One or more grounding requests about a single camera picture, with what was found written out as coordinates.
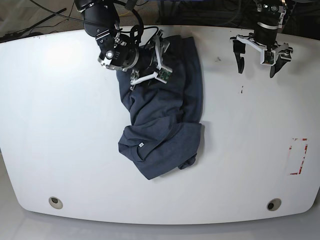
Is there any right table cable grommet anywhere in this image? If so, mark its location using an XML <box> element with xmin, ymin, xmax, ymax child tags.
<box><xmin>266</xmin><ymin>198</ymin><xmax>282</xmax><ymax>212</ymax></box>

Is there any dark blue T-shirt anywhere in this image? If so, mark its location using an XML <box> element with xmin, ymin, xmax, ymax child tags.
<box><xmin>116</xmin><ymin>35</ymin><xmax>203</xmax><ymax>180</ymax></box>

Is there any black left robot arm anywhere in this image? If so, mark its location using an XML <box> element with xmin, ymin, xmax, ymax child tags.
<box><xmin>230</xmin><ymin>0</ymin><xmax>293</xmax><ymax>78</ymax></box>

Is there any left table cable grommet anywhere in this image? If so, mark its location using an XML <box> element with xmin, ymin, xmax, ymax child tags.
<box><xmin>48</xmin><ymin>196</ymin><xmax>63</xmax><ymax>210</ymax></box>

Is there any table cable grommet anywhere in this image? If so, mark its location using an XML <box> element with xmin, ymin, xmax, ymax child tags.
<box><xmin>266</xmin><ymin>198</ymin><xmax>282</xmax><ymax>212</ymax></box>
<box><xmin>48</xmin><ymin>196</ymin><xmax>63</xmax><ymax>210</ymax></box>

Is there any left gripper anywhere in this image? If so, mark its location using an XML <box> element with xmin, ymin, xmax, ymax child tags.
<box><xmin>232</xmin><ymin>22</ymin><xmax>293</xmax><ymax>78</ymax></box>

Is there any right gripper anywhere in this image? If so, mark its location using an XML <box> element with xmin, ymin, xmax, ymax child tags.
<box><xmin>95</xmin><ymin>28</ymin><xmax>170</xmax><ymax>91</ymax></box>

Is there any black rod on floor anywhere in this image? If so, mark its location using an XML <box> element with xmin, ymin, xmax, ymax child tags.
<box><xmin>0</xmin><ymin>8</ymin><xmax>67</xmax><ymax>43</ymax></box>

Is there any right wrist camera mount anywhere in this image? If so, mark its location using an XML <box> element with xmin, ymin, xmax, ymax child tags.
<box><xmin>129</xmin><ymin>34</ymin><xmax>173</xmax><ymax>91</ymax></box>

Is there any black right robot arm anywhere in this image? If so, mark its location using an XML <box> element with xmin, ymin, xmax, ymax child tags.
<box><xmin>74</xmin><ymin>0</ymin><xmax>173</xmax><ymax>90</ymax></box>

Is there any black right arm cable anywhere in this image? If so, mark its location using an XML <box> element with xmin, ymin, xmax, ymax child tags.
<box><xmin>24</xmin><ymin>0</ymin><xmax>161</xmax><ymax>48</ymax></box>

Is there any red tape rectangle marking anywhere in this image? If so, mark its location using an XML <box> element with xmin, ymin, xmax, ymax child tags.
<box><xmin>286</xmin><ymin>138</ymin><xmax>309</xmax><ymax>176</ymax></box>

